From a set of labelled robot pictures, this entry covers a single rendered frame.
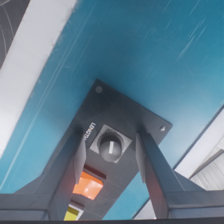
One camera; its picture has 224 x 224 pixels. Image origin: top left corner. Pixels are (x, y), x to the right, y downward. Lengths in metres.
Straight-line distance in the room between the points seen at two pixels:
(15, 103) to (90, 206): 0.14
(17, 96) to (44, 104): 0.03
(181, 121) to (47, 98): 0.14
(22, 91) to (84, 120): 0.07
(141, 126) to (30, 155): 0.12
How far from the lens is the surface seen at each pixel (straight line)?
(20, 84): 0.18
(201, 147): 0.19
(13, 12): 0.38
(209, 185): 8.60
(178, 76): 0.17
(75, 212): 0.21
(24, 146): 0.20
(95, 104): 0.15
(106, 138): 0.15
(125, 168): 0.18
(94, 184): 0.18
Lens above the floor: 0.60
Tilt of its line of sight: 8 degrees up
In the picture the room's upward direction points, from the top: 121 degrees clockwise
